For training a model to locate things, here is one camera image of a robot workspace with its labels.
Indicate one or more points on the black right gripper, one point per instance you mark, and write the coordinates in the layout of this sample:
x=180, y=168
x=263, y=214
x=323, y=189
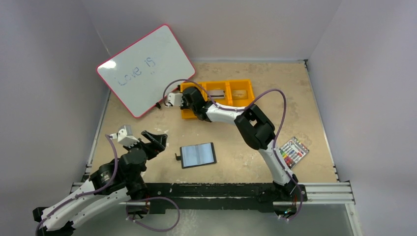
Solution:
x=184, y=102

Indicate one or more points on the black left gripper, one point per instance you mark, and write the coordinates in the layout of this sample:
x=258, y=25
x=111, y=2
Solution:
x=158, y=144

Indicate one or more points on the black leather card holder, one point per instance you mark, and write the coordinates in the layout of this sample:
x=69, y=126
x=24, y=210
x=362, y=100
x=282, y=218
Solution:
x=196, y=155

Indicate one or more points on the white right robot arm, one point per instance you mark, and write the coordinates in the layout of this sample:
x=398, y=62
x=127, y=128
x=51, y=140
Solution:
x=256, y=129

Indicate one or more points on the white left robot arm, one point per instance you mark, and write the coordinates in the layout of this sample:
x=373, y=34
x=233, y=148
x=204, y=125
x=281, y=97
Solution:
x=112, y=183

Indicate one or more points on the silver card in tray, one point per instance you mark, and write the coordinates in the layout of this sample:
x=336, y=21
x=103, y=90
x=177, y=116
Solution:
x=217, y=94

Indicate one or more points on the beige card in tray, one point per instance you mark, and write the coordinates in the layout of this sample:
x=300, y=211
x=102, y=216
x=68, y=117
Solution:
x=239, y=94

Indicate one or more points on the pink framed whiteboard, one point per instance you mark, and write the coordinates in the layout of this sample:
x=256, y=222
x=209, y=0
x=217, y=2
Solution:
x=140, y=73

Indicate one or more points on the pack of coloured markers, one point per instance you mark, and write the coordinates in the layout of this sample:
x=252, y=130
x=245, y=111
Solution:
x=293, y=152

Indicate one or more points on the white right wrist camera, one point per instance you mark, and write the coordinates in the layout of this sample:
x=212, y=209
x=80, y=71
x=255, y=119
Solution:
x=174, y=100

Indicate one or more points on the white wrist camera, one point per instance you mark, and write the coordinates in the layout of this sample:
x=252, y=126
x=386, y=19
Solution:
x=174, y=100
x=124, y=136

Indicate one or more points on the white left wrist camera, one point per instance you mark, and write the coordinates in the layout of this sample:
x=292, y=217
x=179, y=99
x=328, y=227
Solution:
x=124, y=136

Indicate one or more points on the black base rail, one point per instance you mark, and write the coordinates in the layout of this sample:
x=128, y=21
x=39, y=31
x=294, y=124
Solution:
x=159, y=204

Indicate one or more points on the aluminium frame rail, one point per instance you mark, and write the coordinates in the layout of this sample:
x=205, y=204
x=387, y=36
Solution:
x=314, y=193

